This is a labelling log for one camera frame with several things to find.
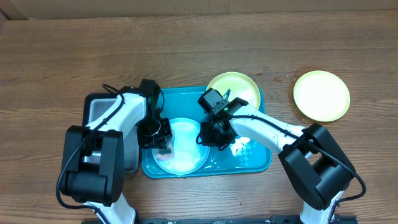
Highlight light blue plate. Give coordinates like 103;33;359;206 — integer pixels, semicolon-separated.
152;118;210;175

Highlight teal plastic tray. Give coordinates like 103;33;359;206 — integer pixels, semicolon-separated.
141;86;272;179

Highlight black soapy water tray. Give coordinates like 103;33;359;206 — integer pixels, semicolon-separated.
83;93;147;173

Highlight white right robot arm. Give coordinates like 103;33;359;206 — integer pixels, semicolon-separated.
197;97;355;223

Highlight pink green sponge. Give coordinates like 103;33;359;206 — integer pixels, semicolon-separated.
156;144;174;161

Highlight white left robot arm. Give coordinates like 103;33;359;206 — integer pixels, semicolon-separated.
55;90;174;223

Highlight yellow plate with stain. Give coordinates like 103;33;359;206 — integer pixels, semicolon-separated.
293;70;351;122

